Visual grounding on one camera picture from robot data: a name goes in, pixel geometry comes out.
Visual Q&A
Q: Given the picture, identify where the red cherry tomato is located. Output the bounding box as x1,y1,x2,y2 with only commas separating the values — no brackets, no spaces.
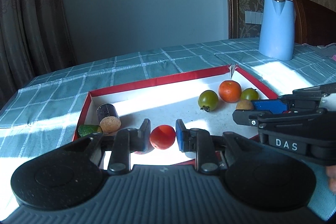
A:
150,124,176,150

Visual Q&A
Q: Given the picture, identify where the teal plaid tablecloth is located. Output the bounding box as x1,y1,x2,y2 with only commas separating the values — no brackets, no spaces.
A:
1,38,335,219

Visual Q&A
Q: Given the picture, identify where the green tomato with stem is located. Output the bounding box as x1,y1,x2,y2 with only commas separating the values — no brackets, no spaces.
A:
198,90,219,112

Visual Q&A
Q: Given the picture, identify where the orange tangerine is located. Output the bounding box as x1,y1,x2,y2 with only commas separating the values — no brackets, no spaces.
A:
218,80,242,103

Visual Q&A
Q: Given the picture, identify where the dark patterned curtain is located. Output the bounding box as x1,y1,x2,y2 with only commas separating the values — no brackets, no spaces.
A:
1,0,76,106

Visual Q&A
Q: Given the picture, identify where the white wall switch panel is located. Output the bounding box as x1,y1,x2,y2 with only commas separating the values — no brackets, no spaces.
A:
245,11,263,25

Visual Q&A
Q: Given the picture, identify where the brown longan fruit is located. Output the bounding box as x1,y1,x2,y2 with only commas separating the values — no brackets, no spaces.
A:
236,100,254,110

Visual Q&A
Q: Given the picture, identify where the green cucumber piece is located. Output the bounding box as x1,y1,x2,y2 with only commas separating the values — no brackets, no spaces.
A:
77,124,102,138

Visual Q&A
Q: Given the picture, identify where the blue electric kettle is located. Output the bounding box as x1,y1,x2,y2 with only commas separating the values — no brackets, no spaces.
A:
259,0,294,61

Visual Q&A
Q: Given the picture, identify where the brown wooden chair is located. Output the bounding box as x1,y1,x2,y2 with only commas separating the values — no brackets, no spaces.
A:
293,0,335,46

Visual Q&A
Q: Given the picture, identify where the person's hand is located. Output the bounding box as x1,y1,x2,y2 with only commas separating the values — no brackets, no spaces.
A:
326,165,336,194

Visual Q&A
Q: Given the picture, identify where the green tomato by tangerine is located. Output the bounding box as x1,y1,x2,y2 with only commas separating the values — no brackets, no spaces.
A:
240,88,259,101

